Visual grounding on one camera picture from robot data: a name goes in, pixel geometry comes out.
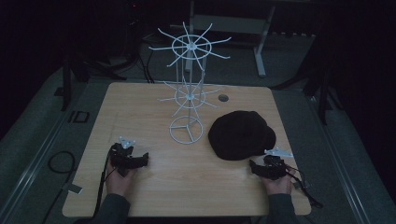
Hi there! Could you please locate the black tripod stand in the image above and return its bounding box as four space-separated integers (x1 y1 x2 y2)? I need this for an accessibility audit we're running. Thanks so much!
60 52 128 112

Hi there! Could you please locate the white wire display rack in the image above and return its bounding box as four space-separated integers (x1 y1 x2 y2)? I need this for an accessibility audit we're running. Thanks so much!
148 21 233 146

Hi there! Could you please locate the white metal desk frame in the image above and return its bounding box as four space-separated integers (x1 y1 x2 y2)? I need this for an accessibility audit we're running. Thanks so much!
184 0 278 78

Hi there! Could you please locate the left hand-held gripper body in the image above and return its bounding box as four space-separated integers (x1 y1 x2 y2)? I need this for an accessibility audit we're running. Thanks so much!
108 135 144 178

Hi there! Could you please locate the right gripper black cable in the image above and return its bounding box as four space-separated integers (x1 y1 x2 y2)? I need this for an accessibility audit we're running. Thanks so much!
284 166 325 209

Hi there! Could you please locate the grey tape strip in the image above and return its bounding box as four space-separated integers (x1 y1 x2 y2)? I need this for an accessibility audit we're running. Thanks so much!
62 182 84 195

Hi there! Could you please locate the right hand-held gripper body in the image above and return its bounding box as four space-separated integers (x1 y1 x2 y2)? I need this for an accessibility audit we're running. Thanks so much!
252 147 294 181

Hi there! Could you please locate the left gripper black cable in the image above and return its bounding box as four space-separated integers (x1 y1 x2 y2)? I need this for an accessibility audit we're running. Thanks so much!
92 148 117 218

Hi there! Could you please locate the dark metal stand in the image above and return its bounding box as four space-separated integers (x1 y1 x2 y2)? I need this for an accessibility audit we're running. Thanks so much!
303 62 344 126

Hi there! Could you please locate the person's right hand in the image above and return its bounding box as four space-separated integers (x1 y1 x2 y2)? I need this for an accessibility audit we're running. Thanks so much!
261 167 297 196

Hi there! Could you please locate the black cap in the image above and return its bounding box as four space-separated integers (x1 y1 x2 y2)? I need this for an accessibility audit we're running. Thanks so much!
207 110 277 161

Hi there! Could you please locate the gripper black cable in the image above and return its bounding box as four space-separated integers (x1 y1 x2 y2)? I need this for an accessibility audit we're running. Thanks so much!
284 166 325 209
92 148 117 218

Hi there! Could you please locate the black cable loop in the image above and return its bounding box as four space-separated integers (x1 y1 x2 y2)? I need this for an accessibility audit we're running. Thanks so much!
47 150 77 175

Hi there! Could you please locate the black rectangular floor bracket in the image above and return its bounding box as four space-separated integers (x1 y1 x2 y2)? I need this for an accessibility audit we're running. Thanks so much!
67 110 92 124

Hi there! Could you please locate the person's left hand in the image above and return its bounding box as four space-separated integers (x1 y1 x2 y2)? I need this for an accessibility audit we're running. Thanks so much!
105 161 138 198

